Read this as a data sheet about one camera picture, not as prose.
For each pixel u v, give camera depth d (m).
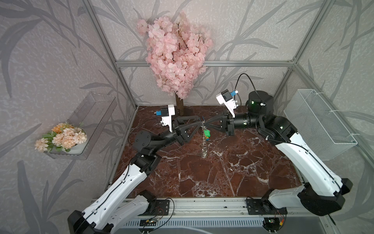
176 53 0.77
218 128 0.51
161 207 0.74
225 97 0.46
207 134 0.56
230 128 0.46
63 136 0.50
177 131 0.49
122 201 0.44
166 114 0.47
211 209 0.74
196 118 0.55
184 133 0.48
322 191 0.39
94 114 0.74
